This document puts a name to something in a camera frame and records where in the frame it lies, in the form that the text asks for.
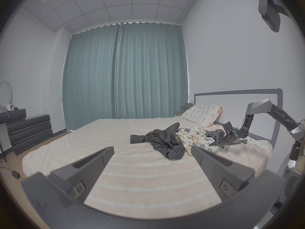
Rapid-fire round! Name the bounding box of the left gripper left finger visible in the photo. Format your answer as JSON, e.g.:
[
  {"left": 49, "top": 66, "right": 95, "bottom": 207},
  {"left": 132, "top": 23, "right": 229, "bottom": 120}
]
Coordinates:
[{"left": 49, "top": 146, "right": 115, "bottom": 202}]

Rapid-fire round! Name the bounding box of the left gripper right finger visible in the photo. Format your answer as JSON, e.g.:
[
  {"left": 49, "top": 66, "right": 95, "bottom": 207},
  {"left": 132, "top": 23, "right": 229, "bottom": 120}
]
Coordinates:
[{"left": 191, "top": 146, "right": 256, "bottom": 201}]

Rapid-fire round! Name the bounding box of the white printed pyjama top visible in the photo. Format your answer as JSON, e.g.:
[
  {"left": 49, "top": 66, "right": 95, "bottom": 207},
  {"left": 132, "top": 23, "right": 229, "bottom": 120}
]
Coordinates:
[{"left": 175, "top": 127, "right": 218, "bottom": 154}]

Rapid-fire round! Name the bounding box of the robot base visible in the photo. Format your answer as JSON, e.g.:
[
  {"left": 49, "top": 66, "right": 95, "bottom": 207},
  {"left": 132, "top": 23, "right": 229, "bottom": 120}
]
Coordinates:
[{"left": 268, "top": 160, "right": 303, "bottom": 226}]

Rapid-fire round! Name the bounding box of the bed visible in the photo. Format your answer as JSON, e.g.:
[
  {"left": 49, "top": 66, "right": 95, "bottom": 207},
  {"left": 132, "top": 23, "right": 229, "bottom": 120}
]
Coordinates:
[{"left": 22, "top": 88, "right": 284, "bottom": 219}]

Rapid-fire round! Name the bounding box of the dark grey garment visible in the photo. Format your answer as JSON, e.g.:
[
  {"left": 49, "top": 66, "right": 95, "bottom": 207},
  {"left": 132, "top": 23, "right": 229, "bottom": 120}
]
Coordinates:
[{"left": 206, "top": 129, "right": 225, "bottom": 139}]

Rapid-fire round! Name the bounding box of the white printed pillow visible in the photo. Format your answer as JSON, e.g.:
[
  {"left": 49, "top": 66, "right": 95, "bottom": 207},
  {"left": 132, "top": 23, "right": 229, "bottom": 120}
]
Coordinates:
[{"left": 180, "top": 104, "right": 223, "bottom": 128}]

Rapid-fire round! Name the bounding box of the grey bedside table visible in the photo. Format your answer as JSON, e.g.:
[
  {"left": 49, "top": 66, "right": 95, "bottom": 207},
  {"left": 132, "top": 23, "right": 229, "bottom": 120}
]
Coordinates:
[{"left": 174, "top": 103, "right": 193, "bottom": 117}]

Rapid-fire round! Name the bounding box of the black garment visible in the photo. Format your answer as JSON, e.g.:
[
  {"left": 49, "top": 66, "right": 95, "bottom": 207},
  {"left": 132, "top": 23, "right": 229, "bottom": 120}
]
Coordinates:
[{"left": 130, "top": 122, "right": 185, "bottom": 161}]

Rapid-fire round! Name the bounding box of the dark grey chest of drawers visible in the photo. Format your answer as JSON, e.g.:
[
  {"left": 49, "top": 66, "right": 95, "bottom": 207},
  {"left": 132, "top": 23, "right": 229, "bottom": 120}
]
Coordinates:
[{"left": 6, "top": 114, "right": 54, "bottom": 156}]

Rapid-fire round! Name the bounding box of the blue-green curtain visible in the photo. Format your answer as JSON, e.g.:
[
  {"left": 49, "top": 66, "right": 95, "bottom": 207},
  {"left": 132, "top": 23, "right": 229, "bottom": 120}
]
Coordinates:
[{"left": 62, "top": 21, "right": 189, "bottom": 131}]

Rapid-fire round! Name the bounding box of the round white framed mirror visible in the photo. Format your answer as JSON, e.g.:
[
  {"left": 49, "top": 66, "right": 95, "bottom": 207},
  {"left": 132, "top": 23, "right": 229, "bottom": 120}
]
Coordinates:
[{"left": 0, "top": 81, "right": 13, "bottom": 114}]

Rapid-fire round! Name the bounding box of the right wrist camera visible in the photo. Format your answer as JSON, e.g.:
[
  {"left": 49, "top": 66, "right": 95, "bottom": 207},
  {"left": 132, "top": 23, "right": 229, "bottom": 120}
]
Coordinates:
[{"left": 223, "top": 121, "right": 235, "bottom": 134}]

